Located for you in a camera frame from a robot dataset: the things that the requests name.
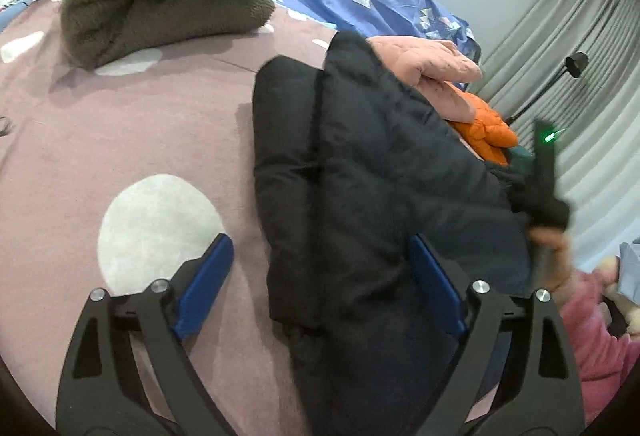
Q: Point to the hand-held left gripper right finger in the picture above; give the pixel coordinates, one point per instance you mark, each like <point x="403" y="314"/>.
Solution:
<point x="435" y="281"/>

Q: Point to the grey curtain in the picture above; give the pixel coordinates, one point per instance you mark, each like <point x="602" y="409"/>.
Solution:
<point x="600" y="65"/>

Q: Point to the orange puffer jacket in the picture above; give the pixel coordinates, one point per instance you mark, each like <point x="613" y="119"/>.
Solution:
<point x="487" y="125"/>

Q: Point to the pink quilted jacket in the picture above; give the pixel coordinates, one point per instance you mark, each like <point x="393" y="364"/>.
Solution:
<point x="430" y="60"/>

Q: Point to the black puffer jacket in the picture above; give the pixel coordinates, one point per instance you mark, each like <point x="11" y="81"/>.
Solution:
<point x="360" y="176"/>

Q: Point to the teal garment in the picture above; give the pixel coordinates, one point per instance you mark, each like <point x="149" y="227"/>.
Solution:
<point x="522" y="158"/>

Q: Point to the pink dotted blanket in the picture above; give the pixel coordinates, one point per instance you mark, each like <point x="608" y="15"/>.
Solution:
<point x="150" y="115"/>

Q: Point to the person's right hand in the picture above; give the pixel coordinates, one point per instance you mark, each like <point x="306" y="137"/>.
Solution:
<point x="555" y="261"/>

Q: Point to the black floor lamp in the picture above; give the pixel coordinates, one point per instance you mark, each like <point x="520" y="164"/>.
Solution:
<point x="576" y="64"/>

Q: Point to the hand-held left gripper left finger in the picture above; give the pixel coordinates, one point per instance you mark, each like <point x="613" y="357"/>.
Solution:
<point x="205" y="281"/>

